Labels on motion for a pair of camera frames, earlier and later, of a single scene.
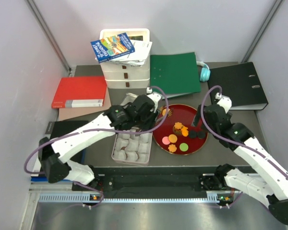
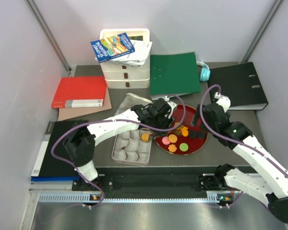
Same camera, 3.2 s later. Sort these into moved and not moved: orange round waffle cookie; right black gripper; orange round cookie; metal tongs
Moved: metal tongs; orange round waffle cookie
Not moved: right black gripper; orange round cookie
